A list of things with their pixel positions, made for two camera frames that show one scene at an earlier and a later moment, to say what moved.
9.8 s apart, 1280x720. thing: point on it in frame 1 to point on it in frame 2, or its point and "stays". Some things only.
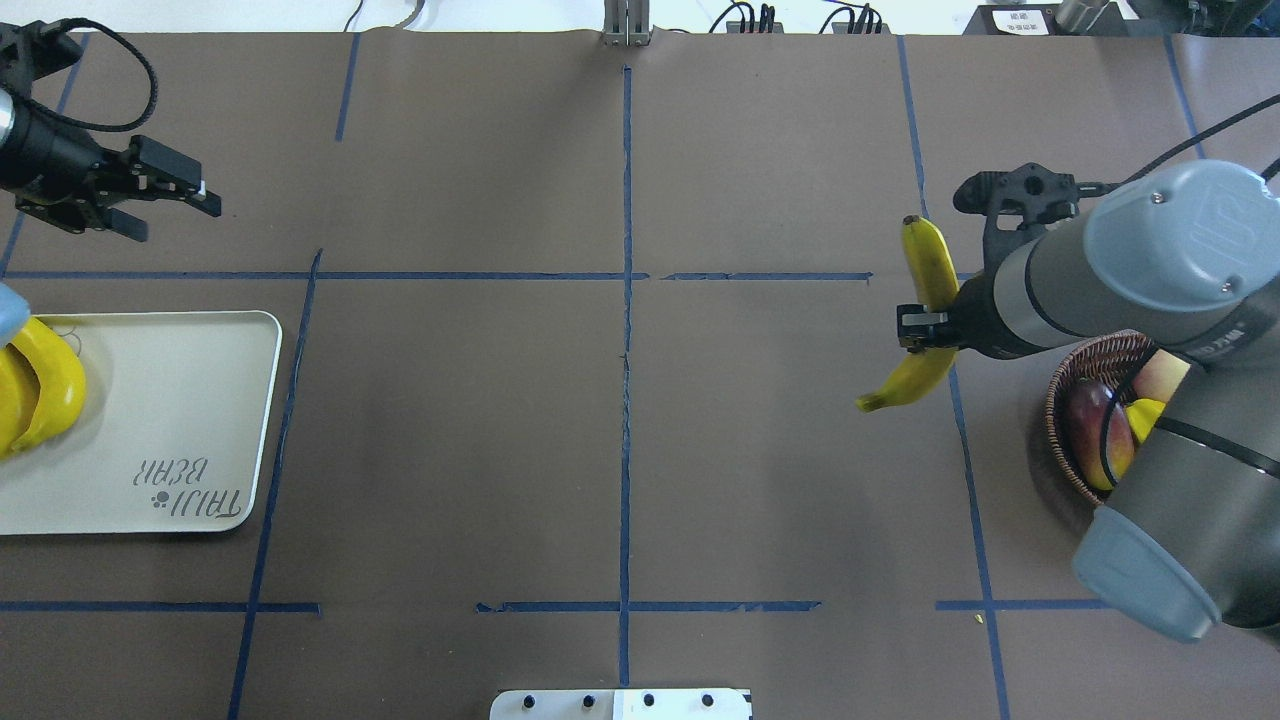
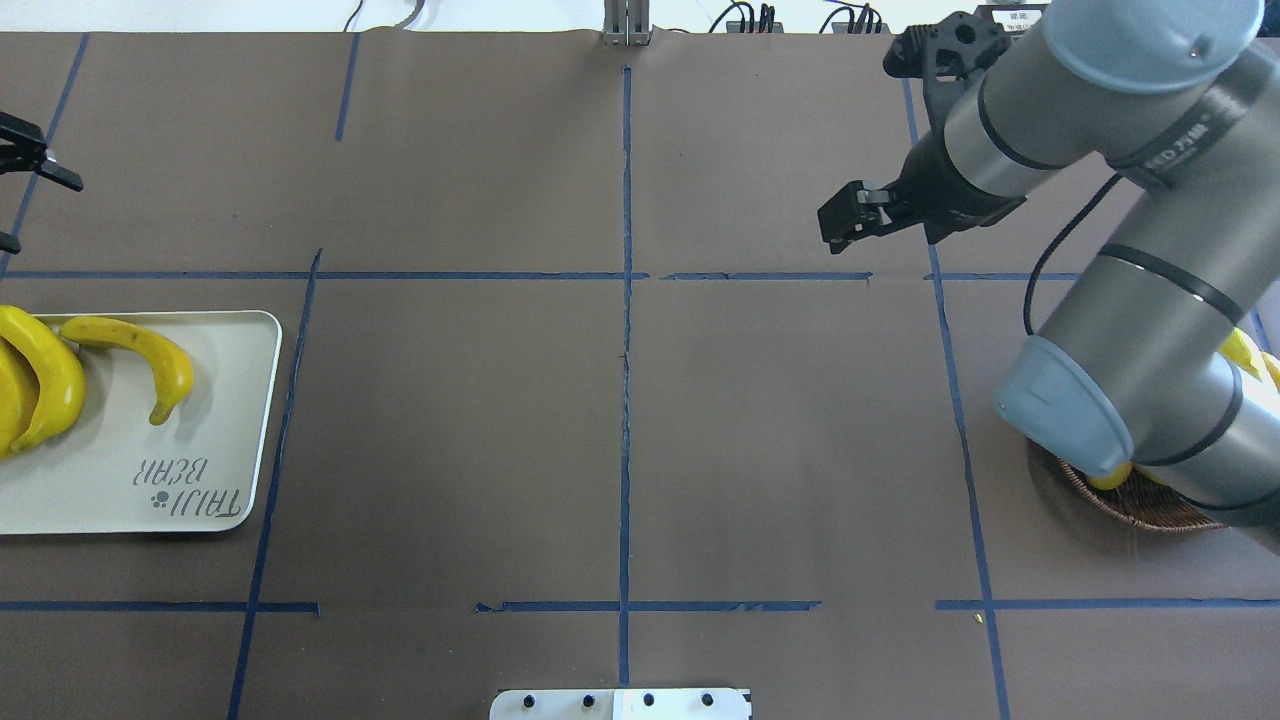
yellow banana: x=19 y=396 stays
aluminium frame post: x=626 y=23 stays
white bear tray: x=172 y=434 stays
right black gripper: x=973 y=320 to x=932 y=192
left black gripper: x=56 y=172 to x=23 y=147
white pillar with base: x=622 y=704 stays
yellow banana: x=935 y=278 to x=102 y=332
